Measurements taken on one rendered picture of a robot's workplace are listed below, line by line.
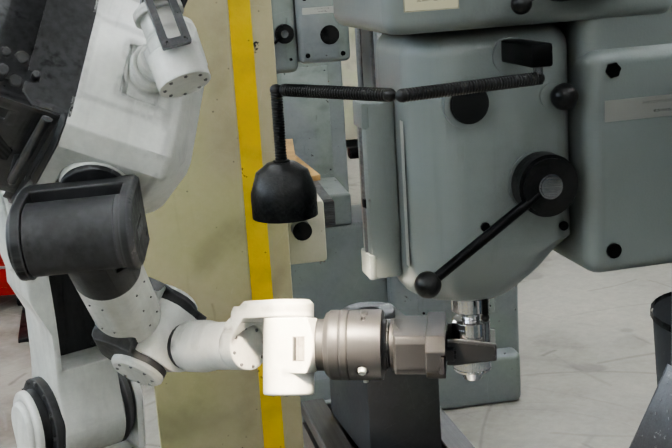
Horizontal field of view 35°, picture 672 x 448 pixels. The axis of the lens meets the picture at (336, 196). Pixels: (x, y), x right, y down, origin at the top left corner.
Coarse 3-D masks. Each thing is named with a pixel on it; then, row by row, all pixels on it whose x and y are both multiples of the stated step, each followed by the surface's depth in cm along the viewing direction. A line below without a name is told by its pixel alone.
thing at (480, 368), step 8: (488, 328) 131; (456, 336) 131; (464, 336) 130; (472, 336) 130; (480, 336) 130; (488, 336) 131; (456, 368) 132; (464, 368) 131; (472, 368) 131; (480, 368) 131; (488, 368) 132
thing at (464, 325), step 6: (456, 318) 132; (480, 318) 131; (456, 324) 130; (462, 324) 130; (468, 324) 130; (474, 324) 130; (480, 324) 130; (486, 324) 130; (462, 330) 130; (468, 330) 130; (474, 330) 130; (480, 330) 130
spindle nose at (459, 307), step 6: (456, 306) 130; (462, 306) 129; (468, 306) 129; (474, 306) 129; (480, 306) 129; (456, 312) 130; (462, 312) 129; (468, 312) 129; (474, 312) 129; (480, 312) 129
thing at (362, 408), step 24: (384, 312) 177; (336, 384) 181; (360, 384) 167; (384, 384) 165; (408, 384) 166; (432, 384) 167; (336, 408) 183; (360, 408) 169; (384, 408) 165; (408, 408) 167; (432, 408) 168; (360, 432) 170; (384, 432) 166; (408, 432) 168; (432, 432) 169
